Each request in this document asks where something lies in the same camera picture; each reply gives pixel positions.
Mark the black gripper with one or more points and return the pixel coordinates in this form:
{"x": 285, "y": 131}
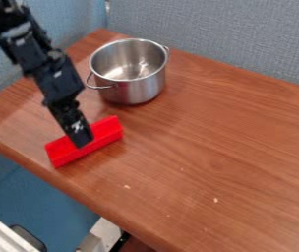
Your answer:
{"x": 60, "y": 85}

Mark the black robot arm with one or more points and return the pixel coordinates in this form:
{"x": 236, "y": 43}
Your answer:
{"x": 27, "y": 45}

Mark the black box on floor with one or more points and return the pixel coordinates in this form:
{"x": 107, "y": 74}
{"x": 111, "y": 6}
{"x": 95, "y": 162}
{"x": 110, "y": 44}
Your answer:
{"x": 30, "y": 237}

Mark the silver metal pot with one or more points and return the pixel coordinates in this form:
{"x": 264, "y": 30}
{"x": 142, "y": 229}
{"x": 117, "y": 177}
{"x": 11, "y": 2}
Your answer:
{"x": 129, "y": 70}

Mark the red object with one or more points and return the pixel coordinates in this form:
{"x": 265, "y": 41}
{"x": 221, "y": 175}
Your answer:
{"x": 62, "y": 150}

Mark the white table leg bracket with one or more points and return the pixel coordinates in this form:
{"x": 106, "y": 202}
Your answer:
{"x": 100, "y": 238}

